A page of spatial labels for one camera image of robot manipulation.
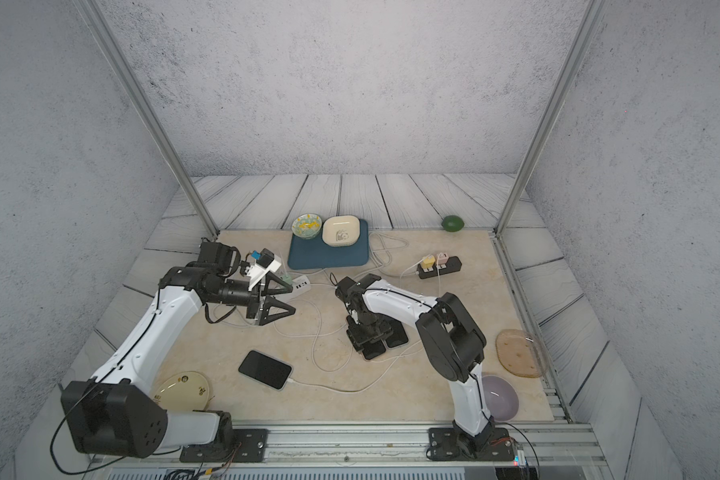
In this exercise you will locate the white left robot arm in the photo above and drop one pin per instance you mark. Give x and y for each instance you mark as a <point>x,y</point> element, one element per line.
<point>113,413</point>

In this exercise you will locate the cream panda square bowl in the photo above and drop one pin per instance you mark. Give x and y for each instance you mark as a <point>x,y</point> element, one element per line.
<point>341,231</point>

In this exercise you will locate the black phone white edge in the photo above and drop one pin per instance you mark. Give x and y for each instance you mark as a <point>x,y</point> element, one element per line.
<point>265,369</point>

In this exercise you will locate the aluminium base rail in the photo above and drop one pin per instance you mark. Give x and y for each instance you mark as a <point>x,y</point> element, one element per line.
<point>539,450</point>

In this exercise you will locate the pale yellow plate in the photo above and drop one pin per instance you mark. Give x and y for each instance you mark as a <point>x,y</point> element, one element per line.
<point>184,391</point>

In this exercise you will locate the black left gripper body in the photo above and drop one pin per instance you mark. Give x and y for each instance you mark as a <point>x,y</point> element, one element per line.
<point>234,293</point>

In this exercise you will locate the green round fruit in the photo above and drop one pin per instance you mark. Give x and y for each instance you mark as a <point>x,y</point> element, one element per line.
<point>452,223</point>

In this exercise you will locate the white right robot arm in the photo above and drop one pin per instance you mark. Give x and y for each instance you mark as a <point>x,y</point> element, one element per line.
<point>377,314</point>

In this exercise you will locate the dark teal tray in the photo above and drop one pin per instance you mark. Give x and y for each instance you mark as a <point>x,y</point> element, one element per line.
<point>316,254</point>

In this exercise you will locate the aluminium right frame post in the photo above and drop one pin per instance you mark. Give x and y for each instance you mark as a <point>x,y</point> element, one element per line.
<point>571,65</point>

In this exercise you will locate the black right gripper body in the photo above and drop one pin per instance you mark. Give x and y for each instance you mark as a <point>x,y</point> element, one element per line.
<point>367,330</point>

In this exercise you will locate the black power strip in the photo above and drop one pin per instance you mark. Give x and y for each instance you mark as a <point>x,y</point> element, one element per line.
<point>452,265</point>

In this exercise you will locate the white power strip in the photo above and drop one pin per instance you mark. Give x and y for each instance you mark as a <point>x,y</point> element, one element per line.
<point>301,285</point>

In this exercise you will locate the phone with pale green case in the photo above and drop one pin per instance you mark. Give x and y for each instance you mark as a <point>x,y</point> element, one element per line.
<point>397,336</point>

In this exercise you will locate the phone with pink case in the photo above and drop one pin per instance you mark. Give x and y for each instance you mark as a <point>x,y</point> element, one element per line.
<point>372,350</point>

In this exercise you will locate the aluminium left frame post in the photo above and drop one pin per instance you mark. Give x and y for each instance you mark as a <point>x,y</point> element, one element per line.
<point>112,52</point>

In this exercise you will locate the yellow charger plug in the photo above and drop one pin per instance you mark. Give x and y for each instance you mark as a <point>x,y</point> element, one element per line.
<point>428,262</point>

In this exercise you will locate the colourful patterned small bowl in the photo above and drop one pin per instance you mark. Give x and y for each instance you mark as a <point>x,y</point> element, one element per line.
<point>307,226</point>

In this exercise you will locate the aluminium frame post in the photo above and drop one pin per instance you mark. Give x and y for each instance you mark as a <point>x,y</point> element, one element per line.
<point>112,52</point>
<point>571,65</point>

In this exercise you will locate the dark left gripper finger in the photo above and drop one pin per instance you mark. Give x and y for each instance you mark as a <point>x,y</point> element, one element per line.
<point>273,285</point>
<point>273,309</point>

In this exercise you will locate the purple plate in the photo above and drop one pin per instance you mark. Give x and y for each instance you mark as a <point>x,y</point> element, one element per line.
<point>501,397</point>

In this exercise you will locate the pink charger plug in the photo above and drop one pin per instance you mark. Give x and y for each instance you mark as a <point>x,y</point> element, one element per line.
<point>442,259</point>

